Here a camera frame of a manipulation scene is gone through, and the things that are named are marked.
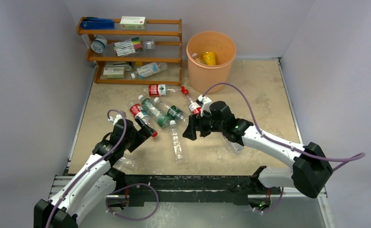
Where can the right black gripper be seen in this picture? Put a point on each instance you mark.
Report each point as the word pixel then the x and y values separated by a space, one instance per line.
pixel 201 125

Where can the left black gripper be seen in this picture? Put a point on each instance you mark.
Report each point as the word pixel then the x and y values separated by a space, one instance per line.
pixel 146 133

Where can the red label bottle red cap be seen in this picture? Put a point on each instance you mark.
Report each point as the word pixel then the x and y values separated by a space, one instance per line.
pixel 192 104

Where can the clear plastic bottle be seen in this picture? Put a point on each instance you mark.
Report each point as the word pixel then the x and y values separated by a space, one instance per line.
pixel 176 141

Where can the clear bottle blue label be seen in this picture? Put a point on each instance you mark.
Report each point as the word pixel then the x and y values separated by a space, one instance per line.
pixel 125 163

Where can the clear bottle purple label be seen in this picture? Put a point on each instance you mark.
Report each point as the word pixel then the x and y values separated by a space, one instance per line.
pixel 234 147

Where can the orange red tea bottle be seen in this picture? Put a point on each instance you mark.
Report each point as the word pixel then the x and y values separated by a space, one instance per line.
pixel 197 58

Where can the yellow juice bottle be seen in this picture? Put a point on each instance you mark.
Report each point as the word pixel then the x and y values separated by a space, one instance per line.
pixel 209 58

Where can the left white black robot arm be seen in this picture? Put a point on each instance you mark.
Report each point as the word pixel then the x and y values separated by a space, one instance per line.
pixel 95 180

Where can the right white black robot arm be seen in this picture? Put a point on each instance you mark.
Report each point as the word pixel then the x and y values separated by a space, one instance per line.
pixel 306 167

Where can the orange plastic bin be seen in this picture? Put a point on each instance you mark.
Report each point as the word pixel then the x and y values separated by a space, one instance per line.
pixel 202 77

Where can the green tinted plastic bottle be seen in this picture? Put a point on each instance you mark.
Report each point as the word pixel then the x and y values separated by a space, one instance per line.
pixel 154 111

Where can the dark green label clear bottle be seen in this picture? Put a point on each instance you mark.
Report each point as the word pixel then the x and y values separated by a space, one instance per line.
pixel 171 110

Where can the red label bottle left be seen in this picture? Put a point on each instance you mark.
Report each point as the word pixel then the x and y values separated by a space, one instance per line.
pixel 137 110

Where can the red label bottle near shelf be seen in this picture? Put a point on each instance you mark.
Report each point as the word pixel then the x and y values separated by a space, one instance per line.
pixel 161 90

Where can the clear bottle on shelf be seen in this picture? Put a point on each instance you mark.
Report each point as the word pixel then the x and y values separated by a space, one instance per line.
pixel 149 70

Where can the white box on bottom shelf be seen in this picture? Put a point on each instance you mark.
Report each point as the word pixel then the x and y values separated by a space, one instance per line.
pixel 114 72

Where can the wooden three-tier shelf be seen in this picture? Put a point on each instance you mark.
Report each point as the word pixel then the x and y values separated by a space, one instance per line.
pixel 167 35

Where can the pack of coloured markers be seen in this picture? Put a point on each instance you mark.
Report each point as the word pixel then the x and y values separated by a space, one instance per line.
pixel 128 47

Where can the small clear jar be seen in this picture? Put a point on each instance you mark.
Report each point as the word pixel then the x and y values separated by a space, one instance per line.
pixel 149 44

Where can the blue white tape roll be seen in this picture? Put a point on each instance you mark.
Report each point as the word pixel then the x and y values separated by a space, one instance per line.
pixel 99 44

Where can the white green small box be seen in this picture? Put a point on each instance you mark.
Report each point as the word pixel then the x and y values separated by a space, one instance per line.
pixel 133 23

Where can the blue stapler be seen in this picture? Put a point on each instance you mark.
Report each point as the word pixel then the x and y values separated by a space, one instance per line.
pixel 90 23

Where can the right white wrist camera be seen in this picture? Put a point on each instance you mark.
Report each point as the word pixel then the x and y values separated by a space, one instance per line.
pixel 205 103

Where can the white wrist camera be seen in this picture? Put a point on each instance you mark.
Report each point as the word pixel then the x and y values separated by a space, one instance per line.
pixel 205 103
pixel 115 119

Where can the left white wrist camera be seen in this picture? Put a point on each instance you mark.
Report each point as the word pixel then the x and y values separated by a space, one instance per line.
pixel 115 119

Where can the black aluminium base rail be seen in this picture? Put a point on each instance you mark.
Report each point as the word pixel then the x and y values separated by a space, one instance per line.
pixel 238 190

